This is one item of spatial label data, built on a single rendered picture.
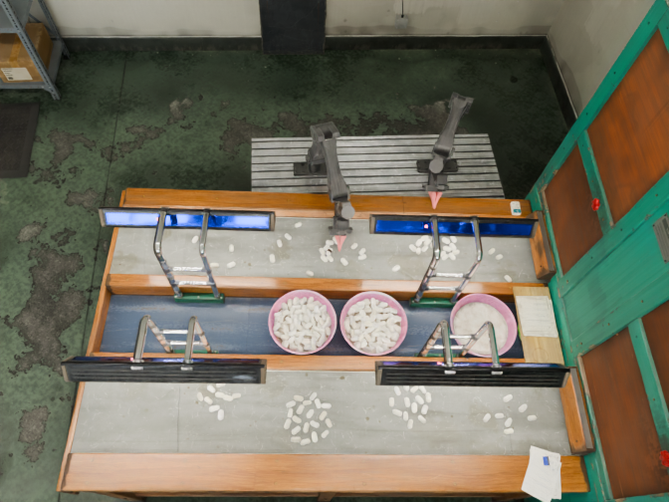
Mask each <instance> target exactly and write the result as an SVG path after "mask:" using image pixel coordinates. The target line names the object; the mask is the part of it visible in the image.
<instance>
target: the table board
mask: <svg viewBox="0 0 669 502"><path fill-rule="evenodd" d="M124 195H125V190H123V191H122V194H121V199H120V203H119V207H122V204H123V199H124ZM118 230H119V228H118V227H115V228H114V230H113V235H112V239H111V247H110V252H109V256H108V260H107V264H106V269H105V273H104V278H103V282H102V287H101V291H100V296H99V300H98V305H97V309H96V314H95V318H94V323H93V327H92V332H91V336H90V341H89V345H88V350H87V354H86V356H88V357H89V356H90V352H93V353H99V352H100V347H101V342H102V337H103V333H104V328H105V323H106V319H107V314H108V309H109V304H110V300H111V295H112V294H111V292H110V291H109V290H108V288H107V287H106V286H105V283H106V278H107V274H109V273H110V270H111V265H112V257H113V252H114V248H115V243H116V239H117V235H118ZM85 385H86V383H85V382H80V385H79V390H78V394H77V399H76V403H75V408H74V412H73V417H72V421H71V426H70V430H69V435H68V439H67V444H66V448H65V453H64V457H63V462H62V466H61V471H60V475H59V480H58V484H57V489H56V491H58V492H63V493H68V494H73V495H79V492H66V491H61V490H60V488H61V483H62V479H63V474H64V469H65V465H66V460H67V456H68V453H71V449H72V445H73V440H74V435H75V431H76V426H77V422H78V417H79V412H80V408H81V403H82V399H83V394H84V389H85Z"/></svg>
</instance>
